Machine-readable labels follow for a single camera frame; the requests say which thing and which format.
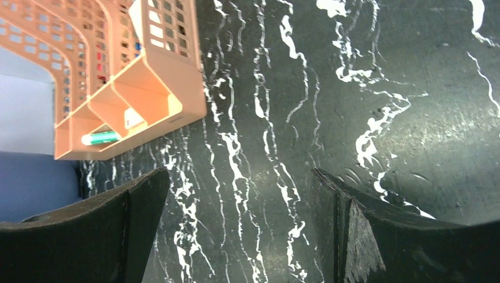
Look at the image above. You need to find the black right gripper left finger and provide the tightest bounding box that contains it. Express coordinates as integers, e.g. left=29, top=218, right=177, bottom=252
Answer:
left=1, top=168, right=170, bottom=282

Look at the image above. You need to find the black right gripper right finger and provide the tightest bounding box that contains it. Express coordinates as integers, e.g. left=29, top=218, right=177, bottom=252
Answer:
left=310, top=168, right=499, bottom=282

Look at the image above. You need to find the peach plastic desk organizer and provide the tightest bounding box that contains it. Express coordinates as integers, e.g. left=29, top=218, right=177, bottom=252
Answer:
left=1, top=1, right=207, bottom=160

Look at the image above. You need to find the blue plastic bin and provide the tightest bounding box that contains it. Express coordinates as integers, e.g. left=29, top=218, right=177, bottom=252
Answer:
left=1, top=152, right=83, bottom=222

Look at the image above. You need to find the small green white tube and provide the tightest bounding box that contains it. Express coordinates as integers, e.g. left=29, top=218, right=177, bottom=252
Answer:
left=81, top=131, right=121, bottom=146

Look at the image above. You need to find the small white card box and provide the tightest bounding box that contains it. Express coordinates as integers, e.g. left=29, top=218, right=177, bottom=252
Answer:
left=123, top=107, right=144, bottom=129

